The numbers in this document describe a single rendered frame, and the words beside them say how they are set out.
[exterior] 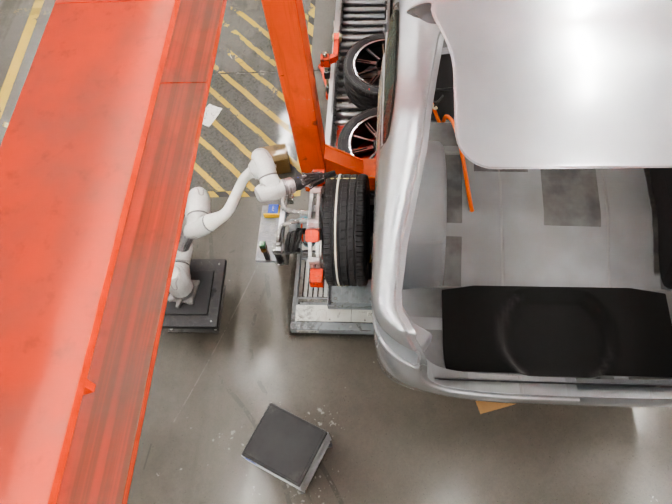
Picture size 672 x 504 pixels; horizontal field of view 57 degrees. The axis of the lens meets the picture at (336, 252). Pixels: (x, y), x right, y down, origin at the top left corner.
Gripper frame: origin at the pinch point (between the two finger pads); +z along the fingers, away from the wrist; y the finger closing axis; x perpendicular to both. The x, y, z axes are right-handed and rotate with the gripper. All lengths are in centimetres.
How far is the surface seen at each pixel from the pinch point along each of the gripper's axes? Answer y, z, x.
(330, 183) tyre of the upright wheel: -3.1, 1.3, -8.9
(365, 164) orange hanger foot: -49, 41, -40
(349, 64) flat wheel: -153, 71, -26
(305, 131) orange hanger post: -41.5, 0.7, 2.3
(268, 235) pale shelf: -48, -31, -75
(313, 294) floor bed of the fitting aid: -24, -11, -120
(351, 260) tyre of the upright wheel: 34.2, -2.1, -34.2
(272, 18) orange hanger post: -22, -15, 82
